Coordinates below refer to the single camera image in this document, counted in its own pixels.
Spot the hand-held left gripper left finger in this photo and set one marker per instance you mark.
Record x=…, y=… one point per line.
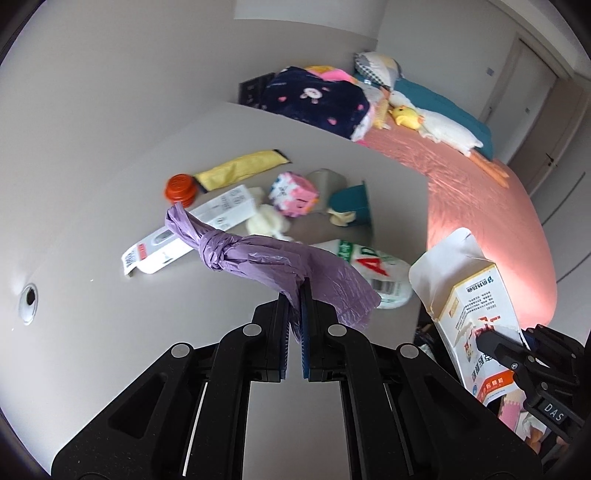
x=284, y=323

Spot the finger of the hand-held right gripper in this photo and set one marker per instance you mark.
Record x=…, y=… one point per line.
x=498, y=346
x=549, y=344

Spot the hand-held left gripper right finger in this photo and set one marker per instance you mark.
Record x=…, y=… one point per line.
x=305, y=332

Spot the white orange carton box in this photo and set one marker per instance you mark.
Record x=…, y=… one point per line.
x=466, y=300

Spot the purple knotted plastic bag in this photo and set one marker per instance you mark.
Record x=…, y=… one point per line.
x=277, y=258

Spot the yellow snack wrapper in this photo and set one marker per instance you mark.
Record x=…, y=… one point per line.
x=240, y=166

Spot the orange plastic spool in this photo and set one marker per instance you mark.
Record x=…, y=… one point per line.
x=180, y=187

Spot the pink foam floor mat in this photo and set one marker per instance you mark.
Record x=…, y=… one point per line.
x=510, y=410

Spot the white AD bottle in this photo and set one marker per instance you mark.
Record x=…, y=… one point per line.
x=383, y=277

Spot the cream plush toy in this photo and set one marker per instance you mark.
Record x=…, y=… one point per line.
x=265, y=221

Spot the pink white cube toy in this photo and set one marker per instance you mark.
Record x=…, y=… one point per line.
x=293, y=194

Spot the long white cardboard box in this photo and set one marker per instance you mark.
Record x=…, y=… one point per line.
x=217, y=207

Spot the teal plastic container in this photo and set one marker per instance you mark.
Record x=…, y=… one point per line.
x=351, y=201

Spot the pink bed sheet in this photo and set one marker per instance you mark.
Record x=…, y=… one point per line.
x=485, y=207

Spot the grey cup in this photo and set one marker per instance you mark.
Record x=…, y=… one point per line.
x=323, y=182

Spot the white pink printed cloth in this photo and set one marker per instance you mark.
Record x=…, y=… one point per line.
x=362, y=131

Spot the navy printed fleece blanket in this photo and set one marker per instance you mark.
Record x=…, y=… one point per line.
x=314, y=101

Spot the white goose plush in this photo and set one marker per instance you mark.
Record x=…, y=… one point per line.
x=448, y=127

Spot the pale yellow knit cloth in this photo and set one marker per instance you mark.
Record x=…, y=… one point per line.
x=381, y=115

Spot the yellow duck plush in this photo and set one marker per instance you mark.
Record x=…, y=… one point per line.
x=406, y=115

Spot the pink yellow cloth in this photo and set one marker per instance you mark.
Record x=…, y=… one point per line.
x=332, y=74

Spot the teal pillow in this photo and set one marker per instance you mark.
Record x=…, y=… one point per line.
x=434, y=99

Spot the checkered patchwork pillow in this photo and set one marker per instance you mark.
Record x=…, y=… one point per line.
x=378, y=67

